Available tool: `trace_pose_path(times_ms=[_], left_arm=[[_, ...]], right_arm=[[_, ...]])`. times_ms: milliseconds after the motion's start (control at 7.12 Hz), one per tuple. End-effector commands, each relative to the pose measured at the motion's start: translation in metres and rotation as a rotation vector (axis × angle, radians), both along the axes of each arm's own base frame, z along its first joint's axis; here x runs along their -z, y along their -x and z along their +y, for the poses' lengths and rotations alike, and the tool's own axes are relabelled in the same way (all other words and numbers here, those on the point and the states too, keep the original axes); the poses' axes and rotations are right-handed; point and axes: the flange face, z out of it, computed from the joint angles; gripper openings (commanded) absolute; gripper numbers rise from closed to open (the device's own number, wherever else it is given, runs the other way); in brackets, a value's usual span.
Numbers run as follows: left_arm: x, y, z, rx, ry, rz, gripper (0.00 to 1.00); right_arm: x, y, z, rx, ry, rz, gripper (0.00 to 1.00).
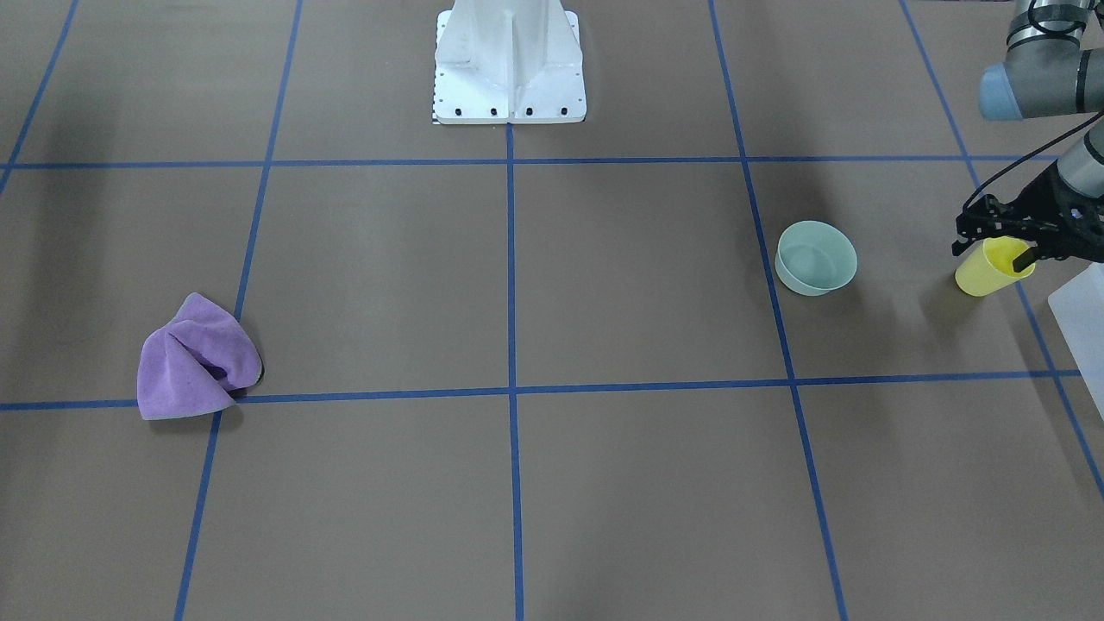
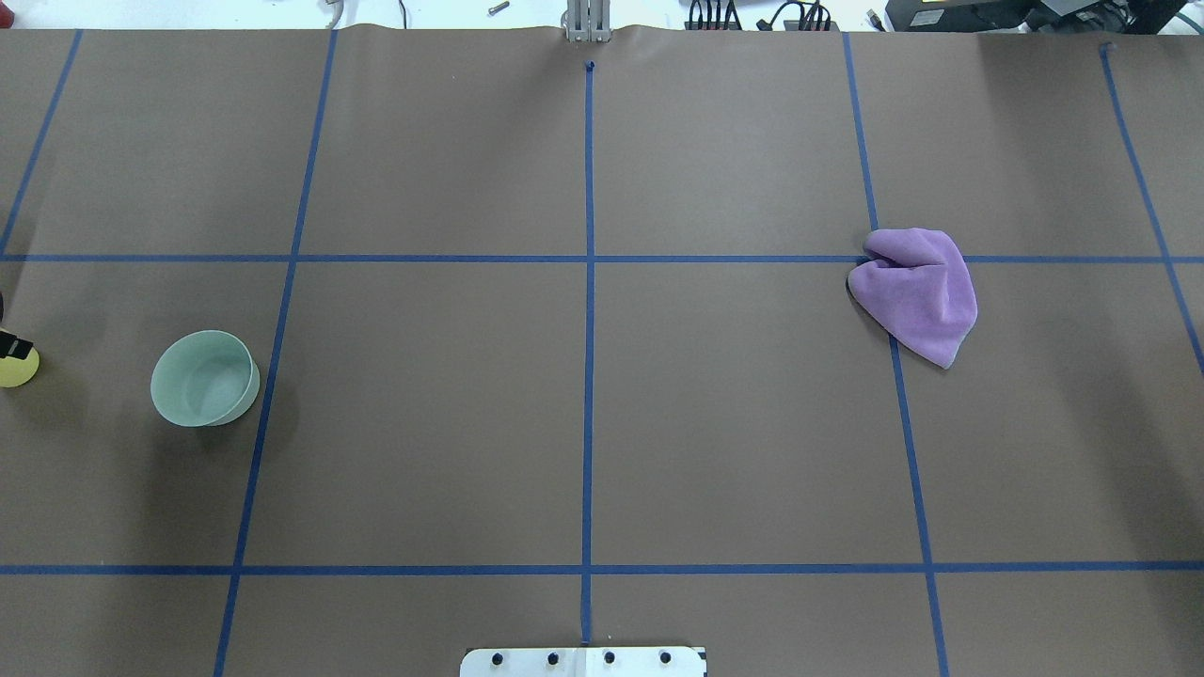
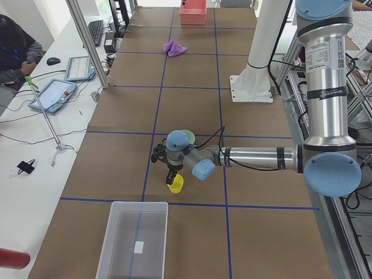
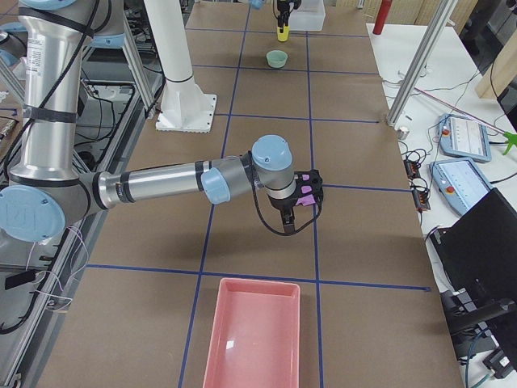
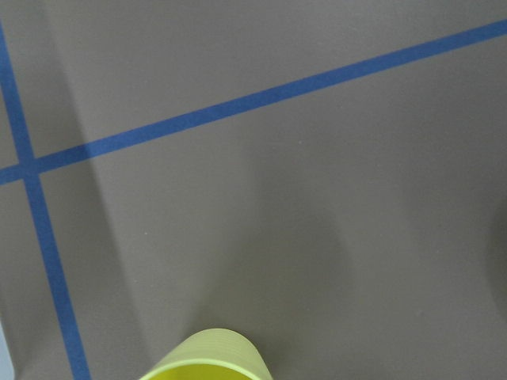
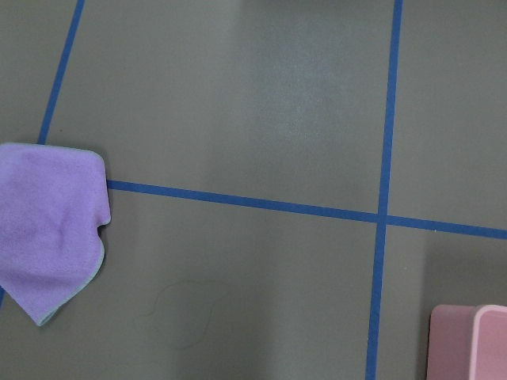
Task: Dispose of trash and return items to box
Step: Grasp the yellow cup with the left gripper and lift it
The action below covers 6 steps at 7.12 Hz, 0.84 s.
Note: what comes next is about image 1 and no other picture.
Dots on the clear plastic storage box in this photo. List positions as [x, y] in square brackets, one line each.
[1077, 306]

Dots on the yellow plastic cup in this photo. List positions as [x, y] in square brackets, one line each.
[990, 267]

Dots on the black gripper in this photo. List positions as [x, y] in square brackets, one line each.
[1046, 201]

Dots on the purple microfiber cloth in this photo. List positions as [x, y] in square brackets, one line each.
[196, 363]

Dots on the white pedestal column base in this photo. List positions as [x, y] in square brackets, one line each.
[508, 62]

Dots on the green plastic bowl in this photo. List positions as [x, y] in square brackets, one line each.
[813, 258]

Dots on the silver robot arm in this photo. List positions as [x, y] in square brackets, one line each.
[1046, 72]

